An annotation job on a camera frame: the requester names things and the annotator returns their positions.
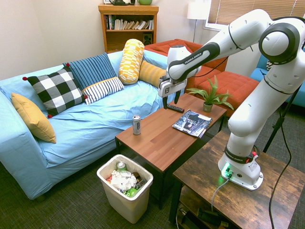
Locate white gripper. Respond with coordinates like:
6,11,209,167
158,78,188,110

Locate silver drink can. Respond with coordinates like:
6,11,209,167
132,114,142,136

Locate white plastic trash bin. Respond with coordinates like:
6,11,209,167
96,154,154,224

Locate black remote control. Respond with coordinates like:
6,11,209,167
166,103,185,114

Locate business magazine with dark cover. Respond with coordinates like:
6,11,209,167
172,109,213,137

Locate yellow striped pillow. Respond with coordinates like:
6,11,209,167
138,60,167,88

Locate green fern plant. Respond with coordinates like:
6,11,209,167
185,75,234,111

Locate reddish wooden coffee table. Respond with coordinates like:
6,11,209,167
115,92,228,210

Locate magazine beneath cover magazine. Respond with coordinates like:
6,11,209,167
175,119,213,139

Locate orange armchair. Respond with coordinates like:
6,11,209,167
144,38,228,96

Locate yellow white patterned bolster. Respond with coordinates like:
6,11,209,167
118,38,145,85

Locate orange ottoman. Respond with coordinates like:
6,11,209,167
190,71,260,118

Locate wooden bookshelf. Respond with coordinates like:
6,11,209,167
98,4,160,54

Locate light blue sofa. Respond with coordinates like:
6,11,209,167
0,50,185,200

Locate blue striped pillow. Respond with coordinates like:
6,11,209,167
62,52,125,105

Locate row of paperback books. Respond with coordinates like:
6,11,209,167
105,14,154,31

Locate white floor lamp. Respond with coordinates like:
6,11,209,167
187,1,212,43

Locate crumpled white paper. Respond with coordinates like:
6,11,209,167
110,169,138,191

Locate crumpled green wrapper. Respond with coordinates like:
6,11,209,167
125,187,139,198

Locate black object on bookshelf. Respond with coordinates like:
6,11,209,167
111,0,136,6

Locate wooden window blinds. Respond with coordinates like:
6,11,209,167
206,0,305,27

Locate black white checkered pillow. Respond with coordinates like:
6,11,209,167
22,62,88,119

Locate black power strip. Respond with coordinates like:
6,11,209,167
197,207,230,228

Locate dark rustic wooden table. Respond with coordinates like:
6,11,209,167
168,130,305,229

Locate blue chair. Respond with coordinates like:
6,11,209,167
250,47,305,108

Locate mustard yellow pillow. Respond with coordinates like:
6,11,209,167
11,92,57,144

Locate grey power cable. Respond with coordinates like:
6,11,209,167
211,176,231,213

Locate black camera tripod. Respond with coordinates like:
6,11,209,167
262,83,304,154

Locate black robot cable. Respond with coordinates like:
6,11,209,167
190,40,305,229

